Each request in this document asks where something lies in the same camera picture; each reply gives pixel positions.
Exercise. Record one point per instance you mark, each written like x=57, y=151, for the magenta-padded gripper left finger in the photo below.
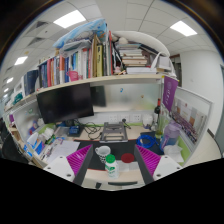
x=77, y=160

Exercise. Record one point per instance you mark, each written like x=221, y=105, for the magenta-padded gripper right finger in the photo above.
x=149, y=159

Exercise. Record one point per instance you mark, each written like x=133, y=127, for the white drink bottle green cap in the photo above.
x=112, y=166

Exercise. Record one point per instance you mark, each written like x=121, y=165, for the purple translucent water jug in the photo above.
x=170, y=135

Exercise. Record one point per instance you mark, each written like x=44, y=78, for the dark blue mouse pad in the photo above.
x=156, y=148

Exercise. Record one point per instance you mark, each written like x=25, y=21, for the flat round red coaster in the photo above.
x=127, y=157

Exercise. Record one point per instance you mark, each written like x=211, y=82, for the white paper towel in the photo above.
x=128, y=166

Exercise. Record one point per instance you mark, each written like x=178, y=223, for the white tissue pack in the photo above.
x=173, y=152

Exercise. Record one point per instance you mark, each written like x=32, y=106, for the black white checkered mug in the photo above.
x=102, y=153

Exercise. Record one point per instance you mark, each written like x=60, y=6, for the small blue device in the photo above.
x=74, y=130

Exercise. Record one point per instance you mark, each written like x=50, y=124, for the clear plastic box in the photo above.
x=61, y=131

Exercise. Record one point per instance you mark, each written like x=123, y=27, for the green glass with straws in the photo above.
x=160, y=128

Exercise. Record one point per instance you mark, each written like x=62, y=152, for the black desk mat red edge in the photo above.
x=116, y=146

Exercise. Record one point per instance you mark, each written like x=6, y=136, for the white lidded cup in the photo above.
x=147, y=121

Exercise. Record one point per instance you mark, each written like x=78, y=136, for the blue white tissue box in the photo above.
x=35, y=144

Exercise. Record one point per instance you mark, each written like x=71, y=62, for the dark wine bottle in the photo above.
x=157, y=111

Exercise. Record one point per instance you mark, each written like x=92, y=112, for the group photo poster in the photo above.
x=186, y=118

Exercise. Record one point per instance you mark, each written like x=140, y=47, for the black computer monitor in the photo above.
x=65, y=103

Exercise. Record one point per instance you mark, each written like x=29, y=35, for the purple pennant flag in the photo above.
x=170, y=91

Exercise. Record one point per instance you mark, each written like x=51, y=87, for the beige shelf full of books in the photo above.
x=100, y=60

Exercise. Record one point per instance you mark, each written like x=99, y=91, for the ceiling light panels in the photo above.
x=69, y=19

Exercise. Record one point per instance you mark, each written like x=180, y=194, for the white wall socket row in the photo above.
x=125, y=118

